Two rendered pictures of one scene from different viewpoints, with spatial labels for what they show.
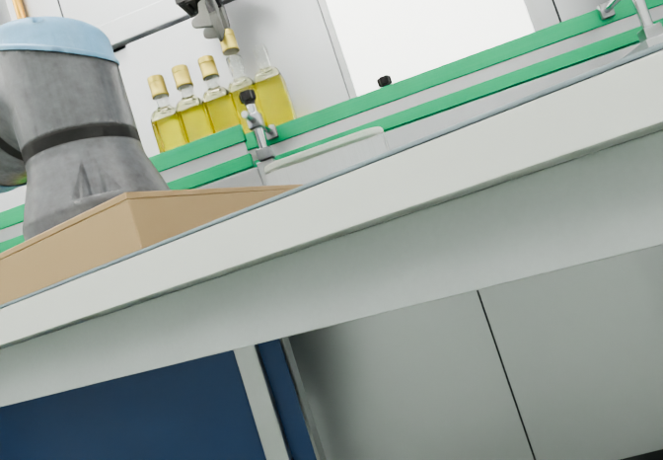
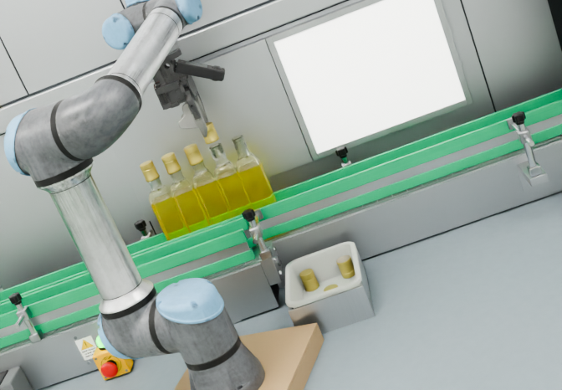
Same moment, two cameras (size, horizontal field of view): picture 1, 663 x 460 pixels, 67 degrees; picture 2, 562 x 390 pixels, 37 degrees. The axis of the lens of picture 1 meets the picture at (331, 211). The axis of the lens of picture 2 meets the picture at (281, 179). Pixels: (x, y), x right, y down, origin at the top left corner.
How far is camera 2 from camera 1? 1.33 m
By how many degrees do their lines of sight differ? 22
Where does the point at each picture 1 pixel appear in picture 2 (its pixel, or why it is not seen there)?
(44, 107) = (206, 349)
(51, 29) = (202, 309)
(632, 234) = not seen: outside the picture
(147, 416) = not seen: outside the picture
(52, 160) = (214, 373)
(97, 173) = (235, 375)
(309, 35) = (269, 97)
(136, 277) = not seen: outside the picture
